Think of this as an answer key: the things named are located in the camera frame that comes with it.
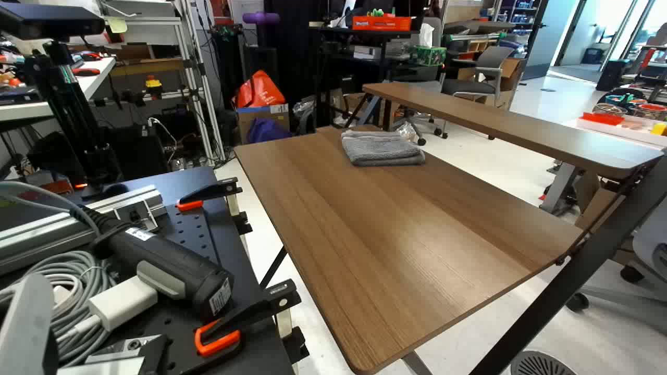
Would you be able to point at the grey towel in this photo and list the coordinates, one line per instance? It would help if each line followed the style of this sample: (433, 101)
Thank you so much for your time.
(379, 149)

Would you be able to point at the purple bag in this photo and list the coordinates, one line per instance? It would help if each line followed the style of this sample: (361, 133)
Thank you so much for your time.
(266, 131)

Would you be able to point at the cardboard box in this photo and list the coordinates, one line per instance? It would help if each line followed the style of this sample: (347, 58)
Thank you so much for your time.
(245, 125)

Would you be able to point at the orange bag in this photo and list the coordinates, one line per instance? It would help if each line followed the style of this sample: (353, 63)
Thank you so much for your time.
(259, 91)

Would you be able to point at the black and orange clamp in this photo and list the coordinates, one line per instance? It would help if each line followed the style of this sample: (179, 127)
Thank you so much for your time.
(208, 194)
(245, 315)

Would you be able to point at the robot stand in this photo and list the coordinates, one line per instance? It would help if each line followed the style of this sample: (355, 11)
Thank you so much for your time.
(200, 237)

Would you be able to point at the black desk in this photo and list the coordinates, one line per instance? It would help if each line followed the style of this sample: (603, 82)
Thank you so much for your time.
(359, 32)

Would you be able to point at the green box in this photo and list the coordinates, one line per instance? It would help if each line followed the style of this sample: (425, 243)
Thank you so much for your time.
(428, 55)

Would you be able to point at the orange tray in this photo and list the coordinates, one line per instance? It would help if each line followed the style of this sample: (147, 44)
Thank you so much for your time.
(381, 23)

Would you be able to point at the black handheld grip device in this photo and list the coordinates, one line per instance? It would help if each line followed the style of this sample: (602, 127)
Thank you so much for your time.
(172, 265)

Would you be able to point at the purple foam roller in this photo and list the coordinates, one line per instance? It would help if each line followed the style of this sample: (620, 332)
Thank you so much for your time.
(260, 17)

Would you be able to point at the white metal shelf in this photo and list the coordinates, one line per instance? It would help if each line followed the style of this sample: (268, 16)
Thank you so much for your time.
(183, 62)

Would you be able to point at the white power adapter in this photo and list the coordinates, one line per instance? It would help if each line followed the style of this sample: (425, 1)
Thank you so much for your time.
(121, 303)

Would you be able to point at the white table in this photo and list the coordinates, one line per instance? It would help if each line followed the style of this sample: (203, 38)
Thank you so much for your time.
(99, 73)

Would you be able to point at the round grey fan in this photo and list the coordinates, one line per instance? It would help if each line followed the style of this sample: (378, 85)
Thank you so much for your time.
(542, 364)

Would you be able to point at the red tray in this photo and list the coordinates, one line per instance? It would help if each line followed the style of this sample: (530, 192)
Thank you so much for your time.
(602, 119)

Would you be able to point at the black bin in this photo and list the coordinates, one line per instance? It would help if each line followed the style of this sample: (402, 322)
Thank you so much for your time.
(613, 75)

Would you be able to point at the light grey office chair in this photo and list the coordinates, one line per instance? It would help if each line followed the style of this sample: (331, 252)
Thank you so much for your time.
(651, 245)

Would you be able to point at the yellow block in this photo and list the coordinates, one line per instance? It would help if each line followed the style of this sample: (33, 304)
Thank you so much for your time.
(659, 128)

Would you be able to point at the grey metal plate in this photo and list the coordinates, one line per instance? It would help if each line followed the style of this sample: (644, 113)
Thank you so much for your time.
(23, 333)

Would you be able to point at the silver metal bracket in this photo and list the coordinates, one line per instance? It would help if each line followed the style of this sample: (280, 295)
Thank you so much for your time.
(122, 350)

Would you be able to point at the camera on tripod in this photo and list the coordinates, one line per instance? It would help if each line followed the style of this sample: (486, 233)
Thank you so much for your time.
(70, 104)

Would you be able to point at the aluminium rail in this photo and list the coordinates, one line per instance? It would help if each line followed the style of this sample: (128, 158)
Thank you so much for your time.
(57, 224)

